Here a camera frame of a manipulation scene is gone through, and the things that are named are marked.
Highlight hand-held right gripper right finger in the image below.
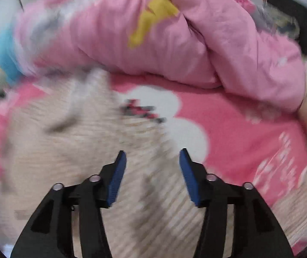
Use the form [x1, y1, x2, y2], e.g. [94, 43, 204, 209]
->
[179, 148, 295, 258]

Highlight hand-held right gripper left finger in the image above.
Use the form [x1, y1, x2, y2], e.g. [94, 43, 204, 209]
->
[10, 150, 127, 258]

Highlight beige houndstooth coat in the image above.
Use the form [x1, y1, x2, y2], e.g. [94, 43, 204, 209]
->
[0, 56, 307, 258]

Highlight pink printed blanket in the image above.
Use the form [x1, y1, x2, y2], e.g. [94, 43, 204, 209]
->
[0, 72, 307, 207]

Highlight pink quilt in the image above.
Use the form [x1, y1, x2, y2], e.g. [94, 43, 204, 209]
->
[14, 0, 307, 113]

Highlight blue pillow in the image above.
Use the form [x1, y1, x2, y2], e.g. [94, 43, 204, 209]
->
[0, 27, 25, 84]

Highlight clear plastic bag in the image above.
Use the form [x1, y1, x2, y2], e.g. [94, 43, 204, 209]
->
[253, 3, 300, 39]

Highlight dark object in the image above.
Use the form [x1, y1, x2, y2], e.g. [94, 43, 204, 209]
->
[266, 0, 307, 46]

